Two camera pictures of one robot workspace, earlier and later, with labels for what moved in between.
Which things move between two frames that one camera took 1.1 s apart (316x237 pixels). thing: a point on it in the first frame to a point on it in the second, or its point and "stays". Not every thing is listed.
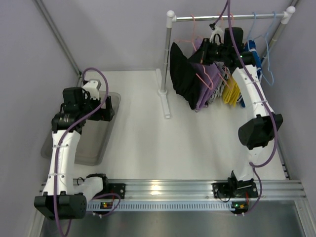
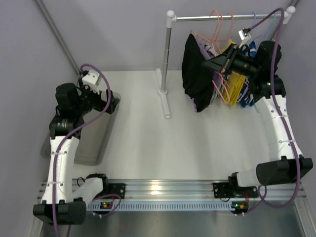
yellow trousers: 231,92 stays
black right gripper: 206,53 to 232,59
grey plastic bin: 93,137 stays
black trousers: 182,76 to 197,82
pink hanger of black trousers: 178,40 to 204,37
